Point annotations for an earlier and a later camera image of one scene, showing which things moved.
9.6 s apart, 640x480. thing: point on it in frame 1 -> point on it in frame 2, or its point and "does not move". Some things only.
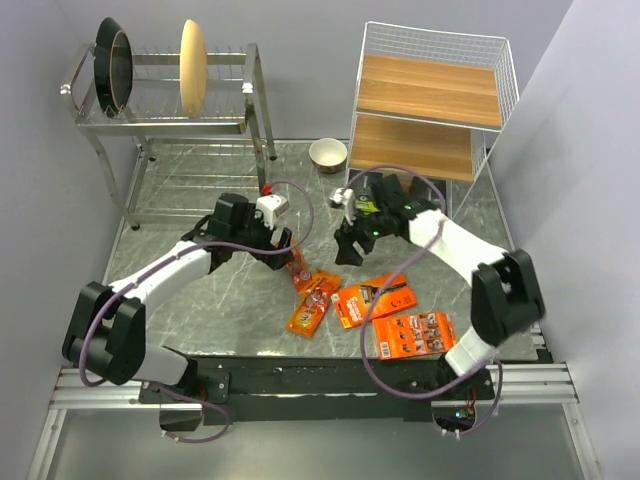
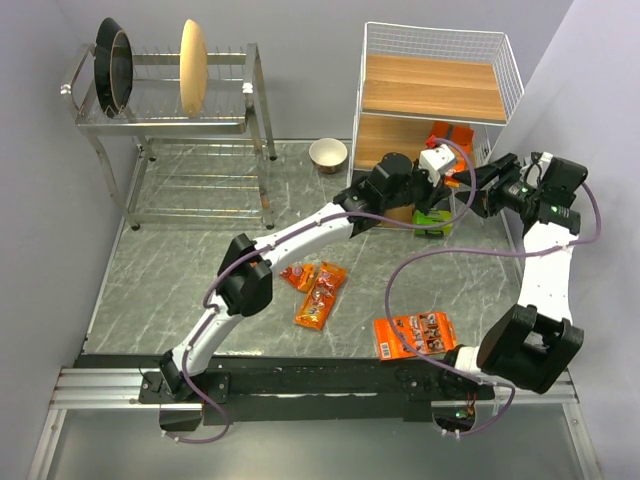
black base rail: x=305 y=390 does not move
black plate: x=113 y=66 does not move
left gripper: x=252 y=216 -> x=434 y=194
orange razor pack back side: x=413 y=335 does not move
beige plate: x=193 y=75 does not move
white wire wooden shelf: x=429 y=103 does not move
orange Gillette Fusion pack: x=357 y=303 -> x=464 y=134
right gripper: x=345 y=238 -> x=503 y=167
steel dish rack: x=160 y=164 does not move
